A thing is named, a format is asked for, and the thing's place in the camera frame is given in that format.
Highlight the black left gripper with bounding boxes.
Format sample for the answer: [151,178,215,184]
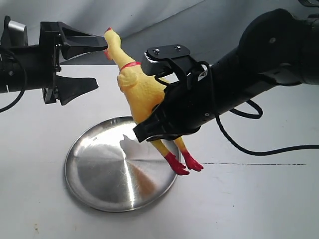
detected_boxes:
[39,21,108,106]

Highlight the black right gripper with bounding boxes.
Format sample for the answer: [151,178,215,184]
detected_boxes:
[133,70,224,142]

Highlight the yellow rubber chicken toy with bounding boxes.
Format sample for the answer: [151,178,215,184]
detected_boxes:
[104,27,203,176]

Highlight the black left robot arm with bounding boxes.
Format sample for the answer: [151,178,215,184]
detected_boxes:
[0,16,108,106]

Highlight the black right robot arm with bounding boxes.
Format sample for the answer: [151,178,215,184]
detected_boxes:
[134,8,319,142]

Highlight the round stainless steel plate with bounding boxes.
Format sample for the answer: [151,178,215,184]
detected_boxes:
[64,116,177,213]

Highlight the grey backdrop cloth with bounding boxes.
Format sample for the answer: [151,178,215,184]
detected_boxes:
[0,0,319,63]

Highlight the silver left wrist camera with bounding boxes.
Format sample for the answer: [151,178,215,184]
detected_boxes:
[0,15,28,48]

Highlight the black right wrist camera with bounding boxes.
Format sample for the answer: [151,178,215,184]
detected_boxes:
[141,44,205,82]

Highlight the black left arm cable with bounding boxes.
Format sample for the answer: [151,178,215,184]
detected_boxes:
[0,48,27,113]

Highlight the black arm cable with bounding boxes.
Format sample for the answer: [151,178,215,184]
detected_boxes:
[0,48,27,113]
[154,61,319,156]

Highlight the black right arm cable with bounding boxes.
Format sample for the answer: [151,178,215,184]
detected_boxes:
[154,61,319,156]

